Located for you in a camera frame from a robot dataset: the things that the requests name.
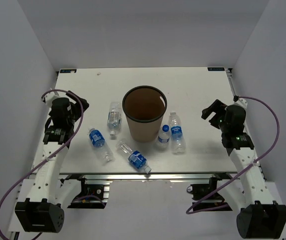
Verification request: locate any clear bottle white cap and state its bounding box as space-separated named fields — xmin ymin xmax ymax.
xmin=107 ymin=102 xmax=122 ymax=138

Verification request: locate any clear bottle blue label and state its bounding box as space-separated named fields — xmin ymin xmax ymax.
xmin=168 ymin=111 xmax=186 ymax=155

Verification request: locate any small bottle blue cap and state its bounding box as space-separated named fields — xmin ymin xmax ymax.
xmin=156 ymin=124 xmax=171 ymax=151

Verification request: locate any blue label bottle front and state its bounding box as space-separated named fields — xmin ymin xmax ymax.
xmin=116 ymin=139 xmax=152 ymax=175

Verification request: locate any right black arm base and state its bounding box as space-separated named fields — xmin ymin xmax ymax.
xmin=186 ymin=173 xmax=232 ymax=212

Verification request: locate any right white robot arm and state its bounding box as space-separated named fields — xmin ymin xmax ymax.
xmin=202 ymin=97 xmax=286 ymax=239

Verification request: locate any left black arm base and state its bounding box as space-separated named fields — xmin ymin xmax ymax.
xmin=61 ymin=174 xmax=111 ymax=209

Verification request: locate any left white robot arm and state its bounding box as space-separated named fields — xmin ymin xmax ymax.
xmin=14 ymin=89 xmax=89 ymax=233

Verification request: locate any brown cylindrical paper bin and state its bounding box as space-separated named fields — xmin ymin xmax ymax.
xmin=122 ymin=85 xmax=168 ymax=143

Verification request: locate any left blue table sticker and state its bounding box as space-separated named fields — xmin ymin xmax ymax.
xmin=59 ymin=69 xmax=77 ymax=74

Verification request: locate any blue table sticker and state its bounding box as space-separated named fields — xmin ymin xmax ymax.
xmin=59 ymin=69 xmax=77 ymax=74
xmin=207 ymin=67 xmax=225 ymax=72

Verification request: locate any right blue table sticker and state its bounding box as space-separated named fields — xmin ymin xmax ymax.
xmin=207 ymin=67 xmax=225 ymax=72

